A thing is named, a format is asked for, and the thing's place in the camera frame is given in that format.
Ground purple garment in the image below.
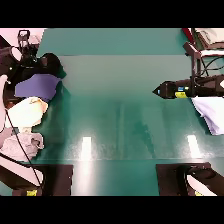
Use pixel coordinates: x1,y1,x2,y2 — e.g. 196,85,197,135
14,73,63,103

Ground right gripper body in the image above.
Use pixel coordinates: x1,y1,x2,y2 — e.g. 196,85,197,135
159,79,195,100

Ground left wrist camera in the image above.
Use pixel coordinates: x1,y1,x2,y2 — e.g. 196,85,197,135
17,29,32,54

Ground black garment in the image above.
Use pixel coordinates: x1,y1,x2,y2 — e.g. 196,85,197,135
40,52,65,80

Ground white garment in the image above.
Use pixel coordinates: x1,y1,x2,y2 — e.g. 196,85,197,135
191,96,224,136

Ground black cable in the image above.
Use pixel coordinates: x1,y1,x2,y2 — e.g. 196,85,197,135
3,109,45,197

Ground pale grey garment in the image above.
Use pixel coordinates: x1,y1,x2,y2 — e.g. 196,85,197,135
0,130,45,162

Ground cream garment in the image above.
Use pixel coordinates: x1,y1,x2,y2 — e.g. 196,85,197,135
4,96,50,130

